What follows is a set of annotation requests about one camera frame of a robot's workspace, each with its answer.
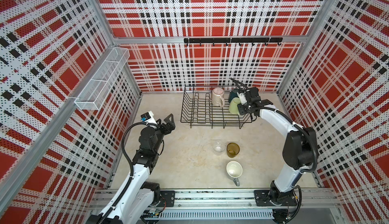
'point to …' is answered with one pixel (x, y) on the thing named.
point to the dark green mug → (233, 94)
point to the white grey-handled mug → (234, 170)
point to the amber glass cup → (232, 149)
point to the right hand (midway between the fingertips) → (243, 107)
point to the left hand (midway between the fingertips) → (168, 119)
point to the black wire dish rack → (208, 104)
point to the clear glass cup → (218, 148)
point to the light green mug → (233, 105)
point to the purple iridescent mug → (218, 99)
